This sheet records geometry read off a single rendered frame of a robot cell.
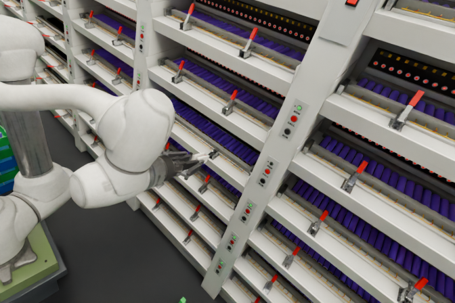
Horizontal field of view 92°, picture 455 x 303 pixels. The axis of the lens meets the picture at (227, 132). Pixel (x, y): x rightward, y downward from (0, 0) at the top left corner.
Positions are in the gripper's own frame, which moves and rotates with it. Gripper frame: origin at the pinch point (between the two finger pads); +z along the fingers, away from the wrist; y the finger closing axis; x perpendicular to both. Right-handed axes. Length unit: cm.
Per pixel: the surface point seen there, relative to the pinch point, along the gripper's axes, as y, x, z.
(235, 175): 12.2, -1.0, 8.2
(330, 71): 25, 43, -5
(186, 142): -12.9, -1.7, 6.9
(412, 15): 34, 59, -4
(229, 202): 12.6, -17.9, 17.6
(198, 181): -4.7, -18.9, 15.8
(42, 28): -163, -1, 9
